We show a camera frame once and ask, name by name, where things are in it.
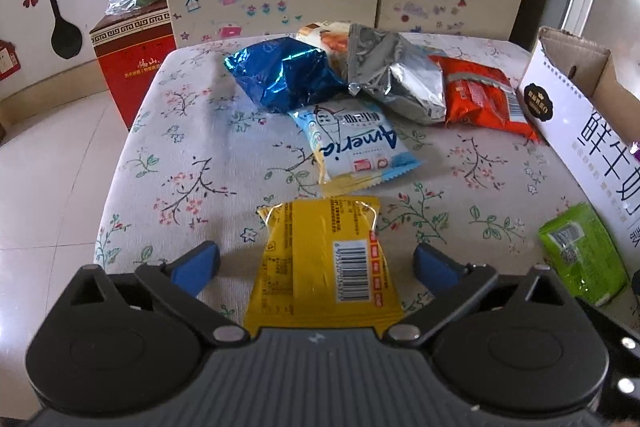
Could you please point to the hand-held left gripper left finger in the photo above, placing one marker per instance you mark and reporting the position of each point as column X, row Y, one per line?
column 192, row 269

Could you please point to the white printed cardboard box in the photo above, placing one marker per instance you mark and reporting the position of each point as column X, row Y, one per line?
column 565, row 107

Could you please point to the silver foil snack packet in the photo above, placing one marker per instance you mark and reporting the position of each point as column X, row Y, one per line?
column 400, row 77

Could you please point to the green snack packet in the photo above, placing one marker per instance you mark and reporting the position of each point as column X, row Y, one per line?
column 580, row 252

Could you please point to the yellow snack packet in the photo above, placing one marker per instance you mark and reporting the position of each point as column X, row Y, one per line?
column 310, row 267

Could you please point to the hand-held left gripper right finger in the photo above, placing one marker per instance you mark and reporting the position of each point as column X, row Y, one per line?
column 435, row 267

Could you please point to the red house wall decal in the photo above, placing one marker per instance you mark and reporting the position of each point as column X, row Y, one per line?
column 7, row 59

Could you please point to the red cardboard box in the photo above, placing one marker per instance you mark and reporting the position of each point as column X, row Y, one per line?
column 130, row 67

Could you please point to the large blue foil snack packet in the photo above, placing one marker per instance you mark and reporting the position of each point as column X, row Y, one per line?
column 285, row 74

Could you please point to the orange-red snack packet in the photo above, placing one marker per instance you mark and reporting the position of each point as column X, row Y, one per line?
column 475, row 97

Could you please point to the light blue white snack packet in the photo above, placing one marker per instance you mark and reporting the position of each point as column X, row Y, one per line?
column 350, row 142

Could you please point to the cream bread snack packet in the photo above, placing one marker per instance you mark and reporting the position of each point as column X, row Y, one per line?
column 325, row 39

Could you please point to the floral tablecloth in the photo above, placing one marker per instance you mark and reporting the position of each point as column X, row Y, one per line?
column 210, row 132

